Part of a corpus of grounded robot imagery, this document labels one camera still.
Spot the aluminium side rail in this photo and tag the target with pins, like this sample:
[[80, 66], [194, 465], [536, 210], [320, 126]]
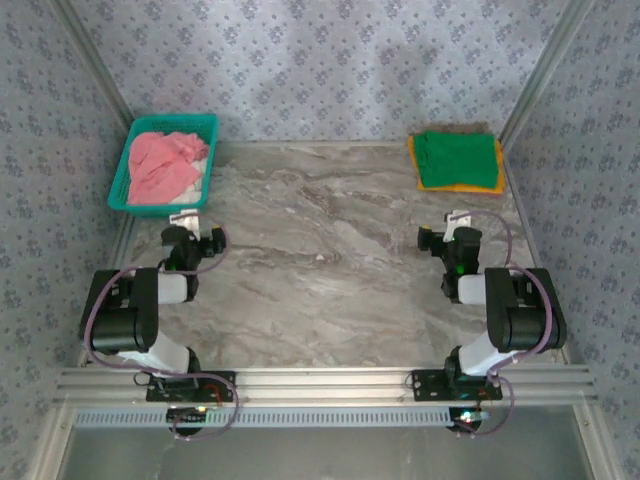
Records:
[[528, 225], [124, 240]]

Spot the teal plastic basket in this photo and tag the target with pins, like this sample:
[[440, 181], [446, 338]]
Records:
[[120, 195]]

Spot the pink t-shirt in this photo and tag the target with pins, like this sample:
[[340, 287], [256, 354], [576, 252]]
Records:
[[155, 170]]

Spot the control board with LEDs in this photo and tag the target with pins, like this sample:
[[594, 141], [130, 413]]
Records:
[[187, 414], [467, 417]]

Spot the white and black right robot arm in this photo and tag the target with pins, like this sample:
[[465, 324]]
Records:
[[525, 320]]

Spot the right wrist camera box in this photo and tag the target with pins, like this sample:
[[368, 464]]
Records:
[[459, 221]]

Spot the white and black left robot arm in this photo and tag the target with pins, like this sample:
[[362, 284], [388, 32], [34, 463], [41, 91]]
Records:
[[120, 325]]

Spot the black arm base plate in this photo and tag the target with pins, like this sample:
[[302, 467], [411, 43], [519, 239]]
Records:
[[225, 387], [425, 387]]

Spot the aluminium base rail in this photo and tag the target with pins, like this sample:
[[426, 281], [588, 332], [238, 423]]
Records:
[[325, 385]]

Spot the white t-shirt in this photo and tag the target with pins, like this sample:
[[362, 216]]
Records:
[[191, 196]]

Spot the aluminium frame post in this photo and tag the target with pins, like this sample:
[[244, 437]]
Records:
[[97, 60], [548, 60]]

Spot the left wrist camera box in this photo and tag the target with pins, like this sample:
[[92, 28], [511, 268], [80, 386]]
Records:
[[185, 220]]

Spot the orange folded t-shirt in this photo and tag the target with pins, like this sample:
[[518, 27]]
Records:
[[462, 188]]

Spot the green folded t-shirt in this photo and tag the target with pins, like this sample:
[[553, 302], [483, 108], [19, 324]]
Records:
[[457, 160]]

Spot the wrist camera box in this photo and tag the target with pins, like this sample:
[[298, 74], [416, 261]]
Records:
[[185, 220], [459, 221]]

